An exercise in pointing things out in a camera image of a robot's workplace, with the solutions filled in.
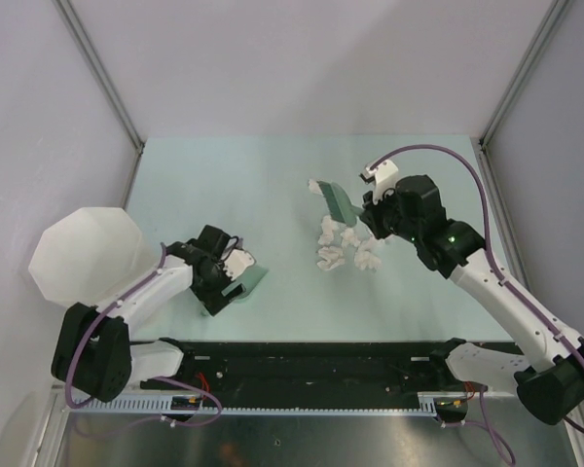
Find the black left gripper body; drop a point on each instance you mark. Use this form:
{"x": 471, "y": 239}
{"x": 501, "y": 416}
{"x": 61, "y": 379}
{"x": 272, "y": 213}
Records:
{"x": 208, "y": 292}

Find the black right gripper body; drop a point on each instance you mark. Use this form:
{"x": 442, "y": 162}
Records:
{"x": 385, "y": 218}

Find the green plastic dustpan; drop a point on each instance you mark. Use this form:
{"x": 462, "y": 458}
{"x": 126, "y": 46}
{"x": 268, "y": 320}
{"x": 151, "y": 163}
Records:
{"x": 250, "y": 279}

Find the green hand brush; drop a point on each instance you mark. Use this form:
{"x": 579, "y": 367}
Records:
{"x": 340, "y": 207}

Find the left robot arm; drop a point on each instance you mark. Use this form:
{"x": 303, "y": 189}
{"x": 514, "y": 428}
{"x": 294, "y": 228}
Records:
{"x": 95, "y": 356}

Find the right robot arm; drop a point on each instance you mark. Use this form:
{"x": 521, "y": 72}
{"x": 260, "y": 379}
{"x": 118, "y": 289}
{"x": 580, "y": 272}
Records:
{"x": 547, "y": 375}

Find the crumpled white paper scrap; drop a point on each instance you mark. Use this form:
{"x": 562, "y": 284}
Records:
{"x": 349, "y": 238}
{"x": 330, "y": 257}
{"x": 329, "y": 229}
{"x": 366, "y": 259}
{"x": 314, "y": 187}
{"x": 371, "y": 244}

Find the white plastic bin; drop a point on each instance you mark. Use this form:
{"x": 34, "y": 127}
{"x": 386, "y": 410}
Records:
{"x": 89, "y": 255}

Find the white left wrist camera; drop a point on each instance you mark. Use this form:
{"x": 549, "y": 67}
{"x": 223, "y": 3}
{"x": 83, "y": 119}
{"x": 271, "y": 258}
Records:
{"x": 237, "y": 263}

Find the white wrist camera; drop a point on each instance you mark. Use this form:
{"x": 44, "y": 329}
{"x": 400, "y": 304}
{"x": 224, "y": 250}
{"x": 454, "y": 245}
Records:
{"x": 383, "y": 177}
{"x": 237, "y": 263}

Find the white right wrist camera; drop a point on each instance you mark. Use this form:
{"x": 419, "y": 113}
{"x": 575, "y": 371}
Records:
{"x": 383, "y": 177}

